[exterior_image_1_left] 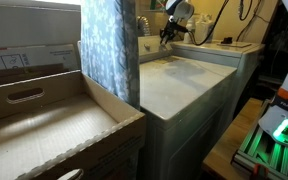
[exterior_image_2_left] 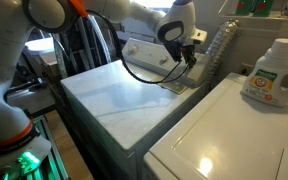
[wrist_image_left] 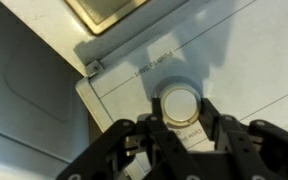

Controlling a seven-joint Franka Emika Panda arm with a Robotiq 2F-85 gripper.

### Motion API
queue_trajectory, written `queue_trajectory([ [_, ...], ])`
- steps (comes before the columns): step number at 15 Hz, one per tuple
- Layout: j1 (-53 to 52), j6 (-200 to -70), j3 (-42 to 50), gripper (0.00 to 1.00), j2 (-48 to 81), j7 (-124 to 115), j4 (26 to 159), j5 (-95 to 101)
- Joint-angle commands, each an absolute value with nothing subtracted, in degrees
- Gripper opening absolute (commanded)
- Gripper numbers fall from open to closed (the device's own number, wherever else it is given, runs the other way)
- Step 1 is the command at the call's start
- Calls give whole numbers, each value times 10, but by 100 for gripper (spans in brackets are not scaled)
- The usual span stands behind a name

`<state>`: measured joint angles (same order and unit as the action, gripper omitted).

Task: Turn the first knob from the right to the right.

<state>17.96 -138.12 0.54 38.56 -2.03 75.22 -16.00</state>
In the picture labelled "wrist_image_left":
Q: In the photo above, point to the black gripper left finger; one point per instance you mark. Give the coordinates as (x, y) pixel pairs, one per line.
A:
(157, 140)

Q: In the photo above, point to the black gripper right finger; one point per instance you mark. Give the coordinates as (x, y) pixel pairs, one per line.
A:
(237, 140)

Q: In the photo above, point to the round white appliance knob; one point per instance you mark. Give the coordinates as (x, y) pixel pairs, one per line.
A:
(180, 105)

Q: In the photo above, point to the white appliance panel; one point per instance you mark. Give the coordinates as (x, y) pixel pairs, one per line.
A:
(250, 60)

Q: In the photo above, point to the grey embossed appliance side panel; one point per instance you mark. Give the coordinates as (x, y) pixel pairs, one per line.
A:
(30, 93)

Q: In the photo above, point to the small metal corner bracket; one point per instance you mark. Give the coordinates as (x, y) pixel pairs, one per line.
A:
(94, 67)

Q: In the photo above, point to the brass rectangular frame plate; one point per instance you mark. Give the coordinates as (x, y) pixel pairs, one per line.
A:
(100, 13)

